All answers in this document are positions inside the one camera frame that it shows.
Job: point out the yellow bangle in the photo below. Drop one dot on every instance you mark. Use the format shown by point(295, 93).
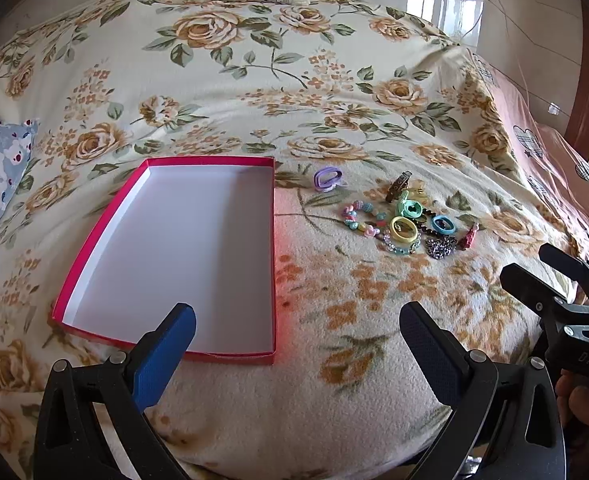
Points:
point(394, 230)

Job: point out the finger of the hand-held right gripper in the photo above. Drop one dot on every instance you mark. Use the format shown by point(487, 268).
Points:
point(527, 282)
point(574, 267)

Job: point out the red cardboard box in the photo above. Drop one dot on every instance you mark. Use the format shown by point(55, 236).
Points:
point(184, 255)

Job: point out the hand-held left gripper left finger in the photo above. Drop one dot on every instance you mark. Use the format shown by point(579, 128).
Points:
point(167, 355)

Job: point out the floral blanket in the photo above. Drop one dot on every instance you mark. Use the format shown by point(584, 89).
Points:
point(324, 85)

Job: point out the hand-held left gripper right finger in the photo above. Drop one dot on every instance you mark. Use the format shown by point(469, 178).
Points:
point(432, 355)

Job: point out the red hair clip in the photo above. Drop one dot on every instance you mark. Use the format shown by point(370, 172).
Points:
point(468, 237)

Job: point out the pink bedsheet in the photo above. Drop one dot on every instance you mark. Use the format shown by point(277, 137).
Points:
point(539, 160)

